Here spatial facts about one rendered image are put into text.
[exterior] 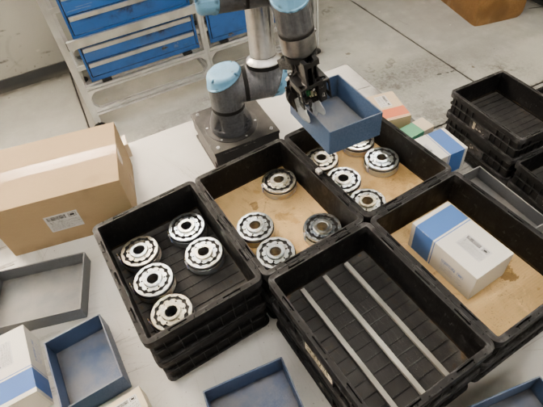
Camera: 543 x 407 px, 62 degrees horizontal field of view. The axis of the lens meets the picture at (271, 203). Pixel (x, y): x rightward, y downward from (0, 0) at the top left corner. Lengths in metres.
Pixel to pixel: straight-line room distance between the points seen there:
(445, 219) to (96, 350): 0.97
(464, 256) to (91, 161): 1.10
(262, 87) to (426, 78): 1.98
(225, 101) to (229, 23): 1.71
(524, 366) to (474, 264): 0.29
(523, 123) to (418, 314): 1.32
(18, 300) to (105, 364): 0.37
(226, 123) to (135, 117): 1.74
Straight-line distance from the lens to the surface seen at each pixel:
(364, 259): 1.21
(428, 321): 1.14
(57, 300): 1.49
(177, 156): 1.75
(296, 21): 0.94
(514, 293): 1.23
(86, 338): 1.38
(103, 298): 1.43
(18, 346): 1.35
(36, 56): 3.96
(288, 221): 1.28
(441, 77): 3.39
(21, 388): 1.29
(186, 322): 1.04
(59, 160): 1.59
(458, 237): 1.17
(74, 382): 1.34
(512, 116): 2.30
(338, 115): 1.23
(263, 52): 1.49
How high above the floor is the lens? 1.82
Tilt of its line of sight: 48 degrees down
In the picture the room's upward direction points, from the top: 8 degrees counter-clockwise
